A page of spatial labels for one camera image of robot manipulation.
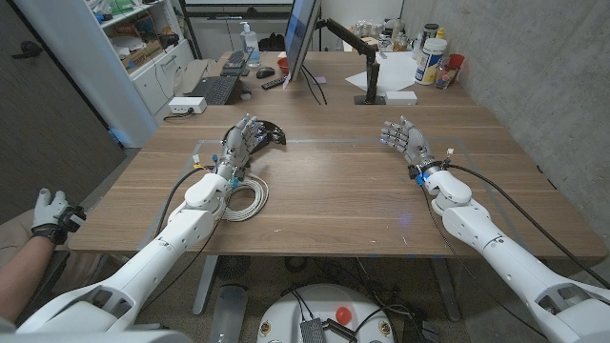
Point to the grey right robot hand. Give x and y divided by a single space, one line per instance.
414 143

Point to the person's white gloved hand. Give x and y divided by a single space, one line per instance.
47 212

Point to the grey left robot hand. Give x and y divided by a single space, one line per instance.
236 145

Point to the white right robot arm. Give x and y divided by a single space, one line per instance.
500 257

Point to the person's bare forearm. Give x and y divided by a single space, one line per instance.
21 276

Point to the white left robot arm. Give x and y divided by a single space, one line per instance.
157 248

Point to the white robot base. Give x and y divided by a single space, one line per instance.
324 305

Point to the black hand tracker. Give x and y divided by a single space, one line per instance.
74 218

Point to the clear hand sanitizer bottle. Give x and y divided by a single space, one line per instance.
250 47

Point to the black curved metal part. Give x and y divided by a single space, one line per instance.
274 131

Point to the flat white box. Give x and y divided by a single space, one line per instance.
400 97

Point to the large black keyboard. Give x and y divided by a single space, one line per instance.
217 89

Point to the white power strip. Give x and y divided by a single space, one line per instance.
187 105

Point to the clear drinking glass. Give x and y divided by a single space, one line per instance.
444 77

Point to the black remote control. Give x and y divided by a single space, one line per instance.
273 83

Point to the white paper sheet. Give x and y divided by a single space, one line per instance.
395 71

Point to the black computer mouse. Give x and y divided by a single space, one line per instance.
265 72

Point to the beige cloth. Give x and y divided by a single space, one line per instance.
195 74

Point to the white wipes canister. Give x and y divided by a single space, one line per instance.
430 62

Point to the small black keyboard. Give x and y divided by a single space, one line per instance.
234 61

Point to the red cup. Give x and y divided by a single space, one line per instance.
456 61

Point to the pink sticky note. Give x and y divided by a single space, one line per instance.
319 80

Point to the black bag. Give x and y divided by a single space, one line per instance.
272 43

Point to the yellow capped bottle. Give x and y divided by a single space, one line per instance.
441 33

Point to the round black fan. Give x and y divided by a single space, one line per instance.
232 267

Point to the computer monitor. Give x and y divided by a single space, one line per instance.
300 33

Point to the cardboard box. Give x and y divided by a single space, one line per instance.
140 54

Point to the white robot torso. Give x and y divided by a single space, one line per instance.
95 337

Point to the grey table leg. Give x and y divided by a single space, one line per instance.
205 286
447 290

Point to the white shelf cabinet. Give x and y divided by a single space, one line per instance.
86 71

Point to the grey floor plate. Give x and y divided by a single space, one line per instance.
229 312

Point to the red emergency button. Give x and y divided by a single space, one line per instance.
343 315

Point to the grey heatsink box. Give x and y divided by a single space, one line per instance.
313 331

